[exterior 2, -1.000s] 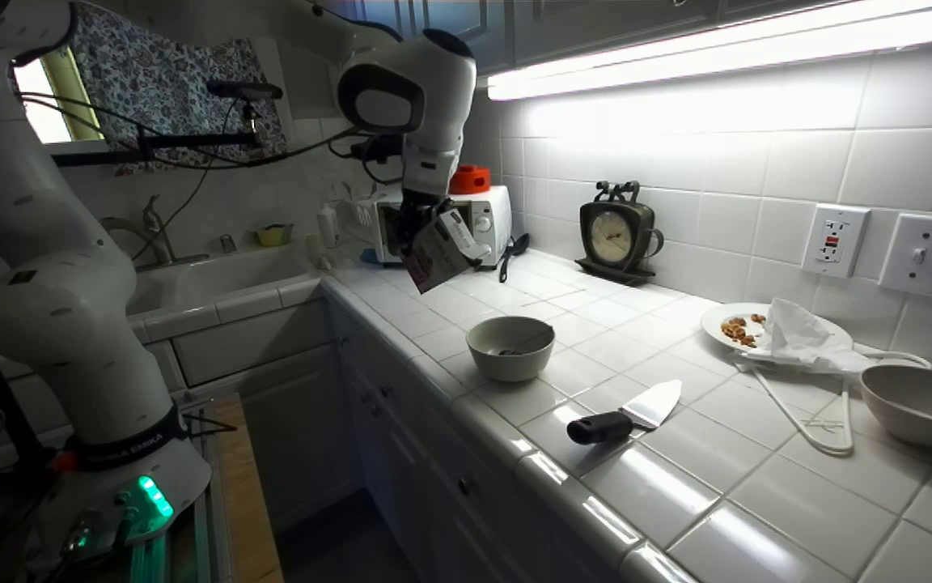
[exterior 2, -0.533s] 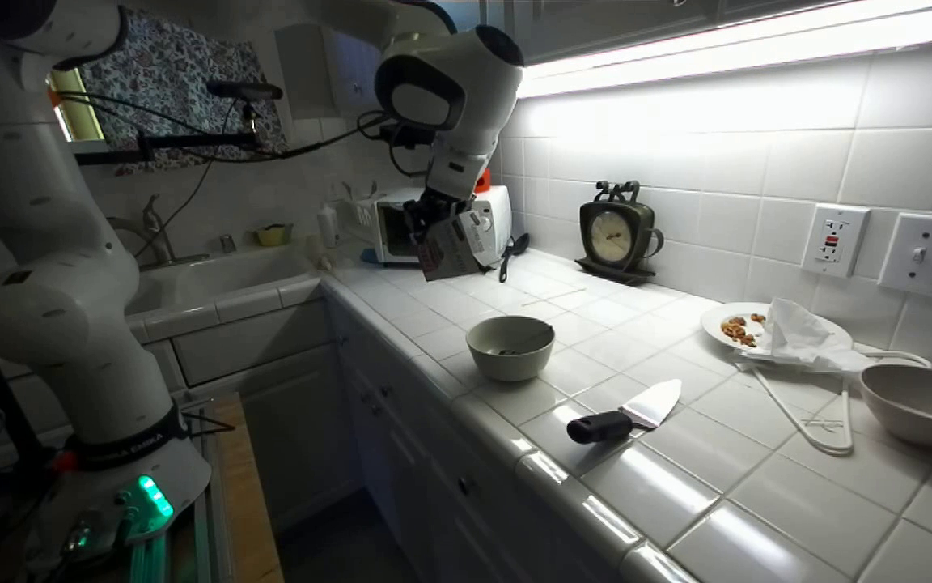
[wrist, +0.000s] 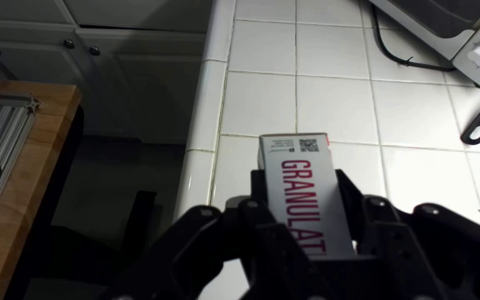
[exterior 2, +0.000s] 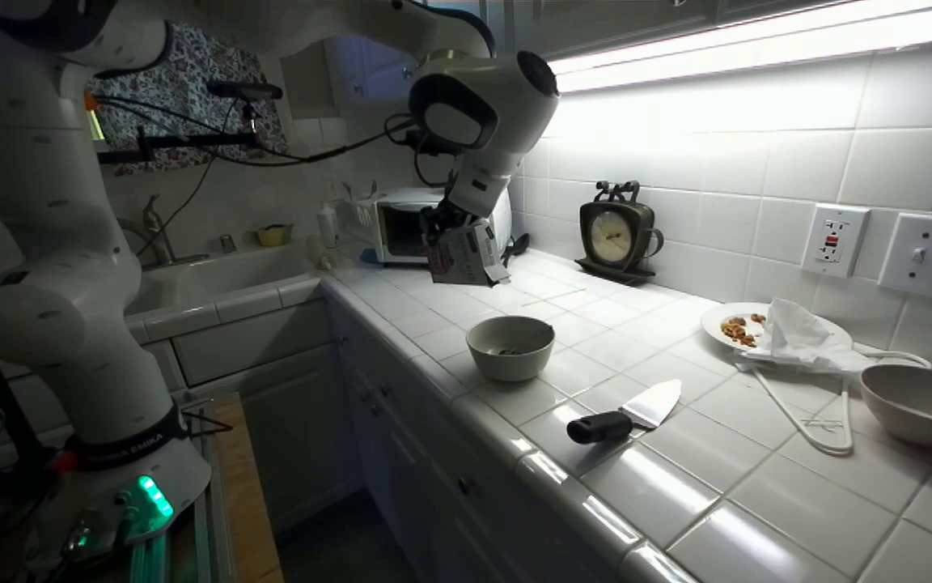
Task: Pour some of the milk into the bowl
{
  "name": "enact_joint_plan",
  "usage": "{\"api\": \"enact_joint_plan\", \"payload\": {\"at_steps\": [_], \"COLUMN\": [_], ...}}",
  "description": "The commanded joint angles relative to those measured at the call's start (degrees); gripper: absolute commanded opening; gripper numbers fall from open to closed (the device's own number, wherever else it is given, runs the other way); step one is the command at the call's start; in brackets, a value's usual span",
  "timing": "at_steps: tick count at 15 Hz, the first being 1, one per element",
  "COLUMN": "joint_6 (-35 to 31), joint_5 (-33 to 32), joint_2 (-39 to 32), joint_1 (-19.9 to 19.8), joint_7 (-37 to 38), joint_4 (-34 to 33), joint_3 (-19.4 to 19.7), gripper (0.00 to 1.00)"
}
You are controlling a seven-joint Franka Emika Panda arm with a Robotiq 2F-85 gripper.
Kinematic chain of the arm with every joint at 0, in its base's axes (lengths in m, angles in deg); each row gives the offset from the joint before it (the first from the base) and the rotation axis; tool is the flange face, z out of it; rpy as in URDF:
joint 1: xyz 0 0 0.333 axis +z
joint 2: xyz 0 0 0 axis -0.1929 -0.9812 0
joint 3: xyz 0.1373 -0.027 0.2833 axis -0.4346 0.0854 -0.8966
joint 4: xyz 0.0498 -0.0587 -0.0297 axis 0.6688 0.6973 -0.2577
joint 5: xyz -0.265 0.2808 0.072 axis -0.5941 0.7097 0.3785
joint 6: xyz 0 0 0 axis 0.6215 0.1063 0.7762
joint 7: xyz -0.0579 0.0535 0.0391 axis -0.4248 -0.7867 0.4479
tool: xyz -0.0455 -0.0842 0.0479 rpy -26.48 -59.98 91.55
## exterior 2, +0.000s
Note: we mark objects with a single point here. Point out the patterned window curtain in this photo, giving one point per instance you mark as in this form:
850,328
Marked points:
196,65

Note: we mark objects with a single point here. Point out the white lower cabinets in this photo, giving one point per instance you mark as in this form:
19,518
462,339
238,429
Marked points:
294,430

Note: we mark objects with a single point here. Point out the black round clock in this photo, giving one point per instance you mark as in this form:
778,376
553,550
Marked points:
614,238

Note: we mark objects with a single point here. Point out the robot base stand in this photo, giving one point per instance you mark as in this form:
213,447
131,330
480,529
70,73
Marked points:
112,518

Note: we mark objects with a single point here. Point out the white cabinets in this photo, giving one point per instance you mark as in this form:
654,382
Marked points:
617,19
294,430

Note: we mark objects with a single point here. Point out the white cloth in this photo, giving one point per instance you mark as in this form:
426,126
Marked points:
811,342

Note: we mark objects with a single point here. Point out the small beige bowl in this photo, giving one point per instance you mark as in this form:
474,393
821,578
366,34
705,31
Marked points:
508,351

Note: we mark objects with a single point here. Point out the white upper cabinets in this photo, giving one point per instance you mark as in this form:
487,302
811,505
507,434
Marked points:
617,19

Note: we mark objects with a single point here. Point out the white plate with food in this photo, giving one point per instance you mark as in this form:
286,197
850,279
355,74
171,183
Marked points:
728,328

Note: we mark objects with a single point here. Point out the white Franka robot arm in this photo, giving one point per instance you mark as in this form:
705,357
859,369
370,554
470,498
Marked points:
56,302

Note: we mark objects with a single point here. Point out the large beige bowl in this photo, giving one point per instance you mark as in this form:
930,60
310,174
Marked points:
919,407

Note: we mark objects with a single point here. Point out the black horizontal bar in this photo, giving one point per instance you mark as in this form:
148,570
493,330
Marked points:
162,144

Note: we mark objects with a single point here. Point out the white toaster oven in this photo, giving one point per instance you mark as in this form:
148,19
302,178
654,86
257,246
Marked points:
402,227

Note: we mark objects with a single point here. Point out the white kitchen sink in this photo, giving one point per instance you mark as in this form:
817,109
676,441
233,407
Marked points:
219,275

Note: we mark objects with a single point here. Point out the white light switch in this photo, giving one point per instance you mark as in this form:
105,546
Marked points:
919,254

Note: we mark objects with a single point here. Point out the yellow sponge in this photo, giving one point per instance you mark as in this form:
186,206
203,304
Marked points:
274,233

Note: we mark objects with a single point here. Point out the under-cabinet light strip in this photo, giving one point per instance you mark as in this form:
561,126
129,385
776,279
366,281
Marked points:
767,48

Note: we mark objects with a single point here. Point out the white soap bottle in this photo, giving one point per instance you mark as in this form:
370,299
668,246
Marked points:
327,238

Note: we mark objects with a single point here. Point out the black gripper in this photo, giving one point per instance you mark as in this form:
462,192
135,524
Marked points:
452,222

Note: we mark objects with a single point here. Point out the white power outlet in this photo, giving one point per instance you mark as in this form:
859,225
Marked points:
832,241

